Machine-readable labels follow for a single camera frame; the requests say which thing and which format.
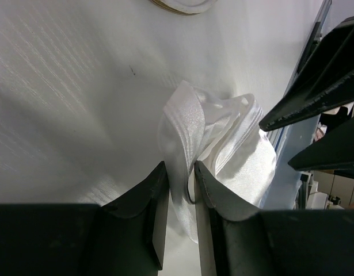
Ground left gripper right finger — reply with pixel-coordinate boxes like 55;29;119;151
194;161;354;275

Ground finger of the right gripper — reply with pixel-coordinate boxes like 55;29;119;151
288;117;354;179
259;16;354;131

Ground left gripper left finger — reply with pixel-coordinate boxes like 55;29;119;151
0;162;169;275

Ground white bra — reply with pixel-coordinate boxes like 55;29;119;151
158;81;277;242

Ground white round mesh laundry bag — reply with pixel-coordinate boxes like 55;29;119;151
151;0;217;16

